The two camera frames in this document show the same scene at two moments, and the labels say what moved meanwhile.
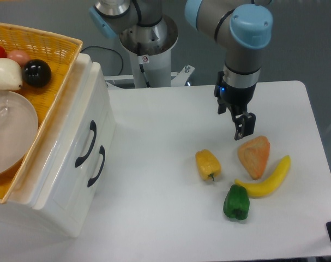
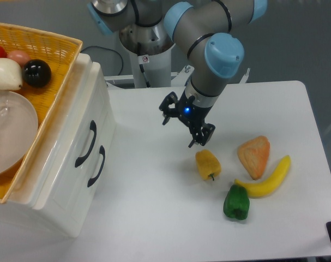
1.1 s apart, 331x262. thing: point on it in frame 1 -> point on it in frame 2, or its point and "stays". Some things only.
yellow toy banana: (270, 185) stays
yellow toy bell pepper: (209, 165) stays
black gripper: (238, 99) -> (192, 114)
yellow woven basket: (60, 53) stays
